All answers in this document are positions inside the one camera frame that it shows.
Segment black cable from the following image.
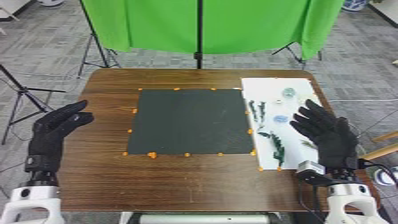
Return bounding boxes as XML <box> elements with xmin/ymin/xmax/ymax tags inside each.
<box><xmin>357</xmin><ymin>159</ymin><xmax>398</xmax><ymax>188</ymax></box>

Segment black backdrop stand legs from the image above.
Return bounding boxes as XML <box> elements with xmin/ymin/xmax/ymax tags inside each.
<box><xmin>270</xmin><ymin>41</ymin><xmax>325</xmax><ymax>66</ymax></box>

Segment dark mat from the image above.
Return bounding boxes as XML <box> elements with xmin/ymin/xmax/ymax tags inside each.
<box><xmin>126</xmin><ymin>88</ymin><xmax>257</xmax><ymax>156</ymax></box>

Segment wooden chair leg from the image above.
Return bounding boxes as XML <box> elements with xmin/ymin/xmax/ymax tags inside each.
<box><xmin>369</xmin><ymin>130</ymin><xmax>398</xmax><ymax>144</ymax></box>
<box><xmin>359</xmin><ymin>143</ymin><xmax>398</xmax><ymax>161</ymax></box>

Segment black upright stand pole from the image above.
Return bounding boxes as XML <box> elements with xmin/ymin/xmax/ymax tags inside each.
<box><xmin>192</xmin><ymin>0</ymin><xmax>206</xmax><ymax>70</ymax></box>

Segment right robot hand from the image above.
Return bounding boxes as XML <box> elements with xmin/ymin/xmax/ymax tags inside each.
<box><xmin>288</xmin><ymin>98</ymin><xmax>360</xmax><ymax>170</ymax></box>

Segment white sheet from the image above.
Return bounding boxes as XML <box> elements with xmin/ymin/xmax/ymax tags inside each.
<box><xmin>240</xmin><ymin>77</ymin><xmax>327</xmax><ymax>171</ymax></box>

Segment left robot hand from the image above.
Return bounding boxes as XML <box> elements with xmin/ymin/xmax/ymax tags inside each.
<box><xmin>26</xmin><ymin>99</ymin><xmax>96</xmax><ymax>159</ymax></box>

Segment blue and white vase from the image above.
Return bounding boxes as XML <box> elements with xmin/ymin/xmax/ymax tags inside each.
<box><xmin>35</xmin><ymin>0</ymin><xmax>67</xmax><ymax>8</ymax></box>
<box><xmin>341</xmin><ymin>0</ymin><xmax>371</xmax><ymax>13</ymax></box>

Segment long green sprig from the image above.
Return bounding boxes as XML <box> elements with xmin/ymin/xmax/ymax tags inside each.
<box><xmin>257</xmin><ymin>130</ymin><xmax>288</xmax><ymax>167</ymax></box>

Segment black tripod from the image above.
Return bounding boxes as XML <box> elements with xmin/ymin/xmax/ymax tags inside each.
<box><xmin>0</xmin><ymin>63</ymin><xmax>67</xmax><ymax>146</ymax></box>

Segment black light stand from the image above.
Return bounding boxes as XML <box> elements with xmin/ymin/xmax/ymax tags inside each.
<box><xmin>76</xmin><ymin>0</ymin><xmax>124</xmax><ymax>80</ymax></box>

